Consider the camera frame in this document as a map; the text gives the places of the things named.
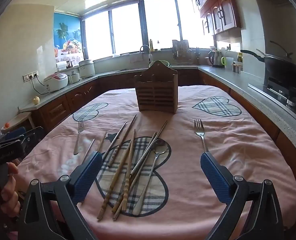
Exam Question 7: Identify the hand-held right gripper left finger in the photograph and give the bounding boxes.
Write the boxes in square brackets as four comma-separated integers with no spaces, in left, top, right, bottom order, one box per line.
[18,151,103,240]

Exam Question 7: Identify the wooden stool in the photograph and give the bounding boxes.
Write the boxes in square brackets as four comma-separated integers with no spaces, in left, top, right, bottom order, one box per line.
[0,111,34,133]

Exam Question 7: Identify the cutting board rack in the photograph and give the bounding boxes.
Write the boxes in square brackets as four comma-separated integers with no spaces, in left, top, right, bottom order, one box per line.
[172,39,192,62]

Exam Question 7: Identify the wall power outlet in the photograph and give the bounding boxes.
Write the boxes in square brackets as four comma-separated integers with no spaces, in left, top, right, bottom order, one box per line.
[23,71,39,82]

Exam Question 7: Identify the blue palm tree wall poster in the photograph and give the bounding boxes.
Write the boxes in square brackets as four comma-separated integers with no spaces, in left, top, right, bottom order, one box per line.
[54,12,84,67]

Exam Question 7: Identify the person's left hand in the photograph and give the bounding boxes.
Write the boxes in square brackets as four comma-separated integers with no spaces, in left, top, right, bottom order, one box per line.
[0,162,21,218]

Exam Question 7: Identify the green colander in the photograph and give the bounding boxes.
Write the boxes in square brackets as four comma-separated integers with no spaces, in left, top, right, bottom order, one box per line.
[150,60,170,68]

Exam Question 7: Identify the wooden cabinets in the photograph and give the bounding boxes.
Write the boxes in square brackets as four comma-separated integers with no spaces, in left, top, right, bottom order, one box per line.
[31,69,296,205]
[185,0,241,35]

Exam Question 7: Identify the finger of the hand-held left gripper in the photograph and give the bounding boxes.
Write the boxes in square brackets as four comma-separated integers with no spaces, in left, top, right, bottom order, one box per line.
[0,127,27,146]
[20,126,44,155]

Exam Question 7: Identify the black power cable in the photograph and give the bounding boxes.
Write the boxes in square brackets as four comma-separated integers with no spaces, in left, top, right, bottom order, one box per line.
[31,76,51,95]

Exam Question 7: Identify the white electric cooker pot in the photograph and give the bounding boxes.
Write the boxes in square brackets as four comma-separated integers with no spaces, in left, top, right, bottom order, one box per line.
[78,59,96,79]

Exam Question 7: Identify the wooden lower cabinets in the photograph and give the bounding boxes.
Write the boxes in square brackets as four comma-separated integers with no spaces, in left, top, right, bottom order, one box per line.
[31,69,296,205]

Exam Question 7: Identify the small white lidded pot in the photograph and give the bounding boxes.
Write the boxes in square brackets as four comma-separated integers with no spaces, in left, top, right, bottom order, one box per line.
[68,72,80,84]

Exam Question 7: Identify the wooden utensil holder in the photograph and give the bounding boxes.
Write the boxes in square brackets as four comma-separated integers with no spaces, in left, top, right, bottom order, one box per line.
[134,61,179,114]

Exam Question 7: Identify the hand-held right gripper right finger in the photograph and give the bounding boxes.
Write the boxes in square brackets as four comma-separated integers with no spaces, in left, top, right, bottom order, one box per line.
[200,152,285,240]

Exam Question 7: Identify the pink heart-print tablecloth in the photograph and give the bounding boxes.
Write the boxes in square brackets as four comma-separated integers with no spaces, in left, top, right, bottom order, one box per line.
[16,85,296,240]

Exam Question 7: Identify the steel electric kettle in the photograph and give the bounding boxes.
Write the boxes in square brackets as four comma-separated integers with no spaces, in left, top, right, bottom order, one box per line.
[208,49,225,67]

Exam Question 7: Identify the metal spoon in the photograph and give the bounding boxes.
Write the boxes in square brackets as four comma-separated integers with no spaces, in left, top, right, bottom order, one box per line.
[132,138,170,216]

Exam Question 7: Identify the black wok with lid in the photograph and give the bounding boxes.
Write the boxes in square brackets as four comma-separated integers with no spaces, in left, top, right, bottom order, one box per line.
[240,41,296,88]

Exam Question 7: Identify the large metal fork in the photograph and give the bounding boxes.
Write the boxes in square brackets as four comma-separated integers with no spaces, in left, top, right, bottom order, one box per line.
[193,119,210,154]

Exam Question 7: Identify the wooden upper cabinets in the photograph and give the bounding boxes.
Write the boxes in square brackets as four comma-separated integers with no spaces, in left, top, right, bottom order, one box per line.
[185,0,241,35]

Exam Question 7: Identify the grey kitchen countertop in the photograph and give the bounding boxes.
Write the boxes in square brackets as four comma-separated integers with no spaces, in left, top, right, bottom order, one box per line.
[19,64,296,155]

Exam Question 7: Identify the chrome kitchen faucet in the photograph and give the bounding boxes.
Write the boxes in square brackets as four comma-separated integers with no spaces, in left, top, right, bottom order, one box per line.
[140,45,152,64]

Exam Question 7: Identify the red and white rice cooker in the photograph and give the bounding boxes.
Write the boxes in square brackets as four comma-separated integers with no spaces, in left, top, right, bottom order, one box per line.
[43,72,69,92]

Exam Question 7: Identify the small metal fork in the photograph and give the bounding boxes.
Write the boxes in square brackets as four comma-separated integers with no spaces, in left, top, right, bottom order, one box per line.
[73,120,85,155]

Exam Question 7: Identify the gas stove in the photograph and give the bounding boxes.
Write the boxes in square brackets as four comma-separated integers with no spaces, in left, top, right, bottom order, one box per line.
[248,77,296,120]

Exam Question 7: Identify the large kitchen window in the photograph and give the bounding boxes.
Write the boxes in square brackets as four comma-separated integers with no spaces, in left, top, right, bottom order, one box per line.
[83,0,216,60]

